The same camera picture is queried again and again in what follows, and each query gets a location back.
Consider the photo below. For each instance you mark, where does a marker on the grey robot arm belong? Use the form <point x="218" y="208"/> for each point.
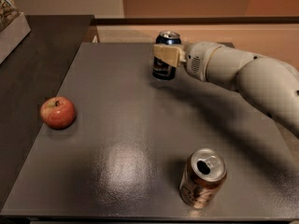
<point x="270" y="85"/>

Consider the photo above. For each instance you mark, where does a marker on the red apple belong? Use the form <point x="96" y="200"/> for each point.
<point x="58" y="112"/>

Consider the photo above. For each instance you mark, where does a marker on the white box with snacks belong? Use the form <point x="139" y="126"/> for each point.
<point x="14" y="27"/>

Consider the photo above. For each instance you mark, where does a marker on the dark side table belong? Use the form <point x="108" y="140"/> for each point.
<point x="33" y="72"/>

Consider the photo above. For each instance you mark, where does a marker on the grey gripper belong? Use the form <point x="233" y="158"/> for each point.
<point x="196" y="61"/>

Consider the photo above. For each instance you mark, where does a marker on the blue pepsi can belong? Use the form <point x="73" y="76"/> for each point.
<point x="160" y="69"/>

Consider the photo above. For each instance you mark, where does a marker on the brown open soda can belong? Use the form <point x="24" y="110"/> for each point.
<point x="204" y="174"/>

